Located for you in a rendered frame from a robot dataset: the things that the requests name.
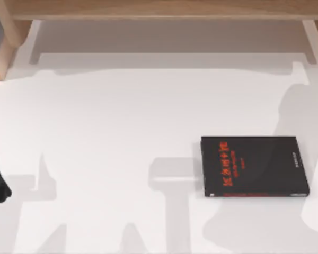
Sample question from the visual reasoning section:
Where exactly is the black book with red lettering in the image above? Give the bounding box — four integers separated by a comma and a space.
200, 135, 311, 198

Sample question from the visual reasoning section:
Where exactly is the pale wooden shelf unit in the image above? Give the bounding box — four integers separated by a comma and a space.
0, 0, 318, 82

